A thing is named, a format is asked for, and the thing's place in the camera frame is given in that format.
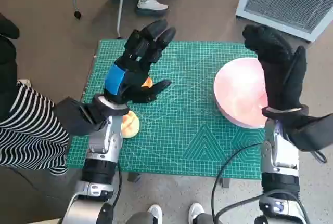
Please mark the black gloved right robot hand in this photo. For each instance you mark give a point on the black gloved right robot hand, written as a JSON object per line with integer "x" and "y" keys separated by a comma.
{"x": 281, "y": 73}

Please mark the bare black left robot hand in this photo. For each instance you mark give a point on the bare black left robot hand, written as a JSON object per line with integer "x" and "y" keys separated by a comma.
{"x": 135, "y": 60}

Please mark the orange rectangular toy bread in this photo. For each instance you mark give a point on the orange rectangular toy bread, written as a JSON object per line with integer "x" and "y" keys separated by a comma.
{"x": 147, "y": 83}

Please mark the pink bowl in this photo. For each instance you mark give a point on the pink bowl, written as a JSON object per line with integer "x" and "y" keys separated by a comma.
{"x": 234, "y": 91}

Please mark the round toy bread bun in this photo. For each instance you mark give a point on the round toy bread bun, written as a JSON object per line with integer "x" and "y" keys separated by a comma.
{"x": 132, "y": 128}

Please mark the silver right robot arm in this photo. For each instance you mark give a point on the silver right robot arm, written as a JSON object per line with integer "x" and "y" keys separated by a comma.
{"x": 281, "y": 156}

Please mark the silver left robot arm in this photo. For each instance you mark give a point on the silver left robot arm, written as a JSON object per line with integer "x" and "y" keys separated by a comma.
{"x": 104, "y": 143}

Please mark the grey wheeled chair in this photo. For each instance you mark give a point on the grey wheeled chair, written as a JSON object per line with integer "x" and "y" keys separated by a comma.
{"x": 120, "y": 8}

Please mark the green cutting mat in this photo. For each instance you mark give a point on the green cutting mat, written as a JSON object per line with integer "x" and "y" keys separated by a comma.
{"x": 182, "y": 104}

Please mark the white mesh cabinet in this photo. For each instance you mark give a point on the white mesh cabinet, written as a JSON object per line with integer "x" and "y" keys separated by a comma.
{"x": 286, "y": 0}

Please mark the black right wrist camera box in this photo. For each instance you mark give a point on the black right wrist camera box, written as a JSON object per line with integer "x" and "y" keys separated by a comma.
{"x": 309, "y": 133}

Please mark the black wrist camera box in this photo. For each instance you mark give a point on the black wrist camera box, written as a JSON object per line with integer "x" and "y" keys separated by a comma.
{"x": 75, "y": 117}
{"x": 309, "y": 133}

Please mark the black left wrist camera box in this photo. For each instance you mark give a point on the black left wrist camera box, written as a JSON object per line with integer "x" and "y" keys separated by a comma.
{"x": 75, "y": 117}

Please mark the black table bracket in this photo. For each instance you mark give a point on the black table bracket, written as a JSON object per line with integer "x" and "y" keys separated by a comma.
{"x": 225, "y": 182}
{"x": 134, "y": 177}

